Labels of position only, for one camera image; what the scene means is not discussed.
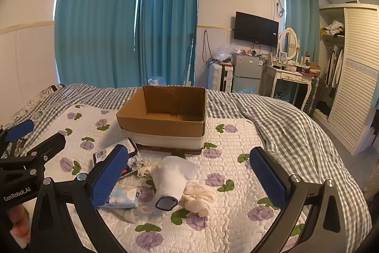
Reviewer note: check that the white plastic bottle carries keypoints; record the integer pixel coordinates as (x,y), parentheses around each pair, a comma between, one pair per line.
(133,214)

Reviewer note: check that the blue plastic bag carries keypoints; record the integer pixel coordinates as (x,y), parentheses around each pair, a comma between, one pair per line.
(247,89)

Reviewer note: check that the narrow teal curtain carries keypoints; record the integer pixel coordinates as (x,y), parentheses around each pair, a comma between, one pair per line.
(167,24)

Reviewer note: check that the cardboard box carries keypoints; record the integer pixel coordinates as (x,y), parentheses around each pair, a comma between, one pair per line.
(160,125)

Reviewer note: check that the pile of clothes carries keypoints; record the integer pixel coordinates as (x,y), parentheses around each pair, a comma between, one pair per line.
(333,27)

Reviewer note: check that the small white knotted cloth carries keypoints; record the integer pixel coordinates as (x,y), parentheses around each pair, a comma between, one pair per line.
(145,171)

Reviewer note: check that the grey mini fridge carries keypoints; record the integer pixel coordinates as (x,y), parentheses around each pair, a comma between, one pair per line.
(247,69)

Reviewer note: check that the white pole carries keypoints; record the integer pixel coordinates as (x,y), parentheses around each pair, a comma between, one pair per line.
(191,57)

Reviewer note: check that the pale teal curtain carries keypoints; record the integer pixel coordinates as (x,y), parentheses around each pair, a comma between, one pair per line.
(302,18)

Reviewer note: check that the white sock with purple toe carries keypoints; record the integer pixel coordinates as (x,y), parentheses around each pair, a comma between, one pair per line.
(168,179)

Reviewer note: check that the white oval mirror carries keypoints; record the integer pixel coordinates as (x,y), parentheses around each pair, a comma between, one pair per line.
(288,42)

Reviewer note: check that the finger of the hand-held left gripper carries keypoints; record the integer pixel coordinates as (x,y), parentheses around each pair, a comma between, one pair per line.
(19,128)
(50,146)

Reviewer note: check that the white louvered wardrobe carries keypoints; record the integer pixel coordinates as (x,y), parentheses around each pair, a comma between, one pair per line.
(355,72)

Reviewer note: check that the clear plastic bag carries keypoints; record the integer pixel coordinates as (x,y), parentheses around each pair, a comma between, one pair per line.
(223,53)

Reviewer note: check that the blue basket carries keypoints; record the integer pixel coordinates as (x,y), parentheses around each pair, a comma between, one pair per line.
(282,95)

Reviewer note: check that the hanging clothes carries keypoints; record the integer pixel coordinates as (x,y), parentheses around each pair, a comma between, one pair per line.
(336,66)

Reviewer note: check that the black wall television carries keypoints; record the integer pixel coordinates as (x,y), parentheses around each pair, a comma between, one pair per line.
(256,29)

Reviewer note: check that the wide teal curtain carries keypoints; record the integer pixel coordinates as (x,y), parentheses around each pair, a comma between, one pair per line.
(94,18)

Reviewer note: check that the floral quilted bed cover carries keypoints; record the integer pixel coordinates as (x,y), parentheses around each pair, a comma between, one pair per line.
(296,134)

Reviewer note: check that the white dressing table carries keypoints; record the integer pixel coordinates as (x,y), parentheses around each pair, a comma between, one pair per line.
(291,76)

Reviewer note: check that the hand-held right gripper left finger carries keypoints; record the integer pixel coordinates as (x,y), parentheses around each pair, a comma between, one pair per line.
(109,177)

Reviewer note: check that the person's left hand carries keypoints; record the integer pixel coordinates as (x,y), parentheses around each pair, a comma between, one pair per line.
(19,223)

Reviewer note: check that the blue and white tissue packet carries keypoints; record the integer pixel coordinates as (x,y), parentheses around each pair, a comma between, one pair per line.
(124,196)

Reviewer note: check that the cream cloth gloves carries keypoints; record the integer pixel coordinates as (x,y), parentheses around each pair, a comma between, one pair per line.
(198,196)

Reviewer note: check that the white suitcase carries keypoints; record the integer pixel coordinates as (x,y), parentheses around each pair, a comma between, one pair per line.
(217,76)

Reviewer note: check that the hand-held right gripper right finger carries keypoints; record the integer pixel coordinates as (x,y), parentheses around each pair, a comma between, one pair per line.
(268,179)

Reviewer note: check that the floral quilted mat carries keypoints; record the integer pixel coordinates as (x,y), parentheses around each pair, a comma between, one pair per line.
(231,220)

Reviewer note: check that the dark packet with barcode label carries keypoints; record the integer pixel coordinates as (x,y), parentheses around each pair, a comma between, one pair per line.
(134,162)

